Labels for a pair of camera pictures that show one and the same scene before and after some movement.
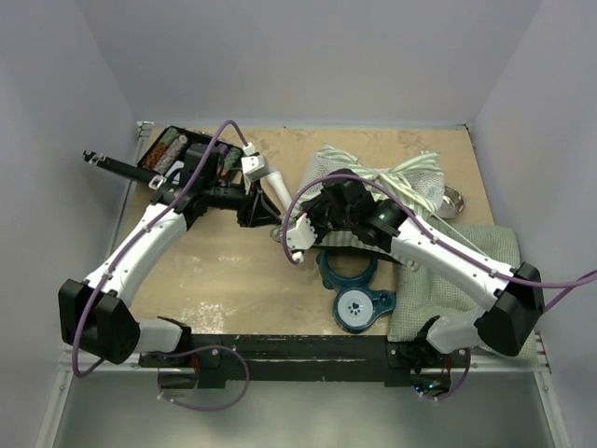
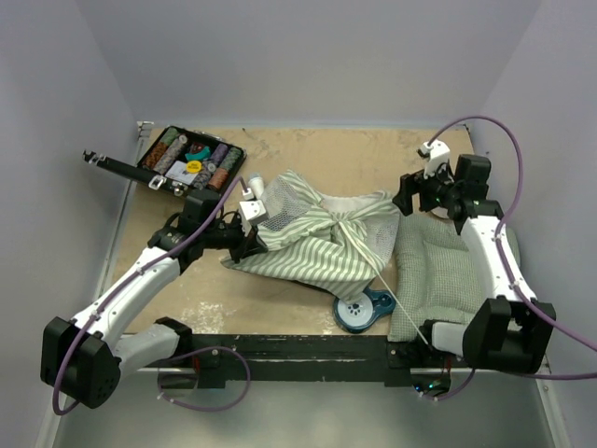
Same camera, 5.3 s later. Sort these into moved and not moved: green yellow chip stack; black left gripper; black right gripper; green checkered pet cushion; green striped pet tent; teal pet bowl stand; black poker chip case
Moved: black left gripper; green striped pet tent; black right gripper
Not moved: green yellow chip stack; teal pet bowl stand; black poker chip case; green checkered pet cushion
